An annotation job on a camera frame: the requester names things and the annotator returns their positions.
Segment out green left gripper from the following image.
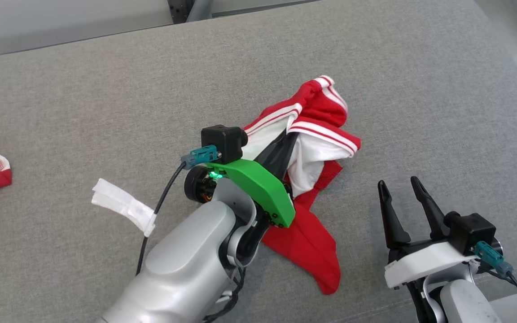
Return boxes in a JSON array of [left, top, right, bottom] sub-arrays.
[[208, 133, 298, 228]]

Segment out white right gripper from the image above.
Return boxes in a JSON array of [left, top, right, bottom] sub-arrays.
[[377, 176, 477, 288]]

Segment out red white lettered jersey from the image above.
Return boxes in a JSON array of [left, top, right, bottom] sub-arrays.
[[243, 75, 361, 296]]

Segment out teal left camera connector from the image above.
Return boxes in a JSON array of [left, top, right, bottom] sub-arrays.
[[181, 144, 221, 170]]

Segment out teal camera connector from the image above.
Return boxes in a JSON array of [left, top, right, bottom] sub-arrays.
[[474, 241, 514, 276], [181, 144, 221, 170]]

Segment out teal right camera connector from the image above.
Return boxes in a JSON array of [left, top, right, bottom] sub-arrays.
[[474, 241, 514, 276]]

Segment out white tape on left cable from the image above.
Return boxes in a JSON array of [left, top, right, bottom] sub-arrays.
[[92, 178, 157, 238]]

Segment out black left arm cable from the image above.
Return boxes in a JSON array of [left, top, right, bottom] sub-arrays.
[[136, 161, 188, 276]]

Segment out dark perforated metal bracket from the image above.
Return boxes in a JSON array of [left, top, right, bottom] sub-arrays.
[[167, 0, 195, 24]]

